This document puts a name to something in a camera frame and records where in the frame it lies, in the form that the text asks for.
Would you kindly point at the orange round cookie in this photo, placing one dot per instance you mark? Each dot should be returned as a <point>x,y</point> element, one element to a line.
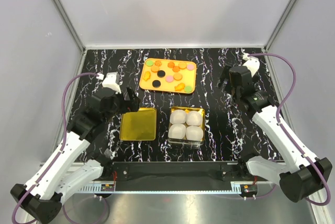
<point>155,69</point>
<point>182,65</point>
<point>177,76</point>

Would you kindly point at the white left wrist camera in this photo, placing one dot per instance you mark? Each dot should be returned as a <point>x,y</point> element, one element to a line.
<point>110,80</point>

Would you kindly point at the black sandwich cookie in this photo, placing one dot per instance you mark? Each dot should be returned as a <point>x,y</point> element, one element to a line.
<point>161,73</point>
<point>156,83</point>

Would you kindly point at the gold tin lid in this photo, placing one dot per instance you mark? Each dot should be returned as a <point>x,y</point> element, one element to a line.
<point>139,126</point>

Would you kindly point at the orange plastic tray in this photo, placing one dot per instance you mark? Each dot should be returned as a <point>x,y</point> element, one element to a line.
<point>189,77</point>

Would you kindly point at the orange flower cookie centre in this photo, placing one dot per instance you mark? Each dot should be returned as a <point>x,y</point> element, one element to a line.
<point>176,69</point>

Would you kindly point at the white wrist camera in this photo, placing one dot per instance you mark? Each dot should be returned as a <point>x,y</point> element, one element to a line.
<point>110,80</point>
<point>252,63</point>

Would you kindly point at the orange round cookie back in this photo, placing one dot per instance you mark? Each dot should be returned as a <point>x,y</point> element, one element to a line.
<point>182,65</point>

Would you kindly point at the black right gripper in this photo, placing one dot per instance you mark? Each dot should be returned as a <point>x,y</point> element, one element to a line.
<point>225,74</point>

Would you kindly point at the green round cookie back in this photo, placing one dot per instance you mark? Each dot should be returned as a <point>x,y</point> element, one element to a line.
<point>149,63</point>

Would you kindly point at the white paper cup front right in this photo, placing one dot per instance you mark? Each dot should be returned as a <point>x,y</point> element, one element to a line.
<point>194,133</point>

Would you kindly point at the white paper cup back right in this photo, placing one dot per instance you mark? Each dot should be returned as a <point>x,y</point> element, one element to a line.
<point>194,118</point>

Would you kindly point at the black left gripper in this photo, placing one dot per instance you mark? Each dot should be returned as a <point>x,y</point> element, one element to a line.
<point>128,105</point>

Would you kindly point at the green round cookie front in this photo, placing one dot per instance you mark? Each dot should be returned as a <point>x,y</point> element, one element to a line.
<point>188,89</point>

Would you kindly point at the white paper cup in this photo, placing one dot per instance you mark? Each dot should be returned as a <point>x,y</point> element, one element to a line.
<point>194,118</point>
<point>178,117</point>
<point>177,131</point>
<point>194,133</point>

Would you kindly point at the orange fish cookie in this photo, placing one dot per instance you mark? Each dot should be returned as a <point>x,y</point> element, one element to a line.
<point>179,87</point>
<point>146,76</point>

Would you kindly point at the white paper cup front left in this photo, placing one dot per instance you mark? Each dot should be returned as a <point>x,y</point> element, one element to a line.
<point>177,131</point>

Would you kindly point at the pink round cookie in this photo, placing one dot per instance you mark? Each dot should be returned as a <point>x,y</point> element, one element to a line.
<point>169,78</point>
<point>190,67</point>

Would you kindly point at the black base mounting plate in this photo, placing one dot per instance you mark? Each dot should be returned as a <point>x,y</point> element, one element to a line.
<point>176,176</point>

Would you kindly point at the green round cookie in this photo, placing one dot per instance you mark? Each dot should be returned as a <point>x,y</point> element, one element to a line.
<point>149,63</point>
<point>188,89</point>

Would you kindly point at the orange flower cookie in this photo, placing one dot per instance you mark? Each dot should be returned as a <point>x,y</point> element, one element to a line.
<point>158,63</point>
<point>176,69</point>
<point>171,64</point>

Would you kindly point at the orange flower cookie back left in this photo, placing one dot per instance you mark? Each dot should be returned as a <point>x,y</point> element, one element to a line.
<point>158,63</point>

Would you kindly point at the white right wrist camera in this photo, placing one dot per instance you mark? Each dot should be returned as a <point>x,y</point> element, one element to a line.
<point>252,63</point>

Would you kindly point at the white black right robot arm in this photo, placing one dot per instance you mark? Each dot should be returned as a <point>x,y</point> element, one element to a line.
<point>303,173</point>

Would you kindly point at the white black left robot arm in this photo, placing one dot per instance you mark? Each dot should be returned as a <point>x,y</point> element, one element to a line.
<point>46,192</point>

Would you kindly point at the orange flower cookie middle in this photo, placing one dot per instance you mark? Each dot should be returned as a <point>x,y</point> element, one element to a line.
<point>171,64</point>

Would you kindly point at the gold cookie tin box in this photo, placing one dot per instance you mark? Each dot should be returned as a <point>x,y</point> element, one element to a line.
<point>184,142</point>

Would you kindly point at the white paper cup back left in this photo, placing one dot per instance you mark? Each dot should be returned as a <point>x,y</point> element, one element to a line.
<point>178,117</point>

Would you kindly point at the pink round cookie back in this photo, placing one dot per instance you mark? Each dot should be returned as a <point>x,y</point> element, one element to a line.
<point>190,67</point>

